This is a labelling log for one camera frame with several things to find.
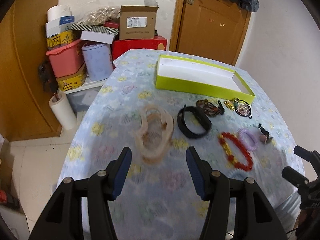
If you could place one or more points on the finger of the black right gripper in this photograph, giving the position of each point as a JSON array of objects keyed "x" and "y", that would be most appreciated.
[
  {"x": 310, "y": 156},
  {"x": 294, "y": 177}
]

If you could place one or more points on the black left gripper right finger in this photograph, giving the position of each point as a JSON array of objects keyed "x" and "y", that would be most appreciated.
[{"x": 255, "y": 218}]

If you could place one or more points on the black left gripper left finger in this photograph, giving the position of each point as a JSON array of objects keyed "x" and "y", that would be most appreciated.
[{"x": 62, "y": 216}]

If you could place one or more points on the black wristband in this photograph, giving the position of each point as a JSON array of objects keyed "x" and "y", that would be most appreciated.
[{"x": 193, "y": 123}]

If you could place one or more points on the beige translucent hair claw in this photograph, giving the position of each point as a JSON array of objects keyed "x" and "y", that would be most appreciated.
[{"x": 154, "y": 137}]

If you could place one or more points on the floral blue tablecloth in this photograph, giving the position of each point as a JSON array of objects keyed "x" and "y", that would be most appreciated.
[{"x": 159, "y": 201}]

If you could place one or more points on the wooden wardrobe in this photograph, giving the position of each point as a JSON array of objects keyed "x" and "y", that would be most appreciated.
[{"x": 25, "y": 111}]

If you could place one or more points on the yellow tin box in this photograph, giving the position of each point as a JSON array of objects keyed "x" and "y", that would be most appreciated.
[{"x": 73, "y": 81}]

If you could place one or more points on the lime green shallow box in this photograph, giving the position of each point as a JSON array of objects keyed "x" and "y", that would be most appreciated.
[{"x": 198, "y": 77}]

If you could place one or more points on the pink plastic bin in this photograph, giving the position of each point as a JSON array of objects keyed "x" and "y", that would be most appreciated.
[{"x": 66, "y": 60}]

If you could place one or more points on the light blue cylindrical tin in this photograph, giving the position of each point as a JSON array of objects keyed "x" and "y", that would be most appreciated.
[{"x": 98, "y": 60}]

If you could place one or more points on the wooden door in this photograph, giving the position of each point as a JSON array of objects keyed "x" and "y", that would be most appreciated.
[{"x": 214, "y": 29}]

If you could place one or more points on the red gift box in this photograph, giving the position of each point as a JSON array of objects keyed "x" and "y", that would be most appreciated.
[{"x": 119, "y": 47}]

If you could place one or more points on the yellow patterned box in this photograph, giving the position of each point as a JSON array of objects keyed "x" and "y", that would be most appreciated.
[{"x": 60, "y": 39}]

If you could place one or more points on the white flat box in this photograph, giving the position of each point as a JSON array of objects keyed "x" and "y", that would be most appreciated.
[{"x": 97, "y": 37}]

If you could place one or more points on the green striped box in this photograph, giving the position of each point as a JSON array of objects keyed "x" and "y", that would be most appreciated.
[{"x": 94, "y": 28}]

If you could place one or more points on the white blue carton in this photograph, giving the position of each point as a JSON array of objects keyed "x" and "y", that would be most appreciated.
[{"x": 59, "y": 25}]

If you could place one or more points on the small red box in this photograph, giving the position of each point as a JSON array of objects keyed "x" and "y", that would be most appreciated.
[{"x": 111, "y": 24}]

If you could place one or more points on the bag of nuts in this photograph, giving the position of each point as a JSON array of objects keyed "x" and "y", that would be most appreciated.
[{"x": 101, "y": 15}]

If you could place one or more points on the white toilet paper roll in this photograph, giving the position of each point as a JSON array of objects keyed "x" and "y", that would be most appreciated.
[{"x": 58, "y": 11}]

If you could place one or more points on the brown cardboard box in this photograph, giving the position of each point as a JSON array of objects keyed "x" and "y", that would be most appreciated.
[{"x": 137, "y": 22}]

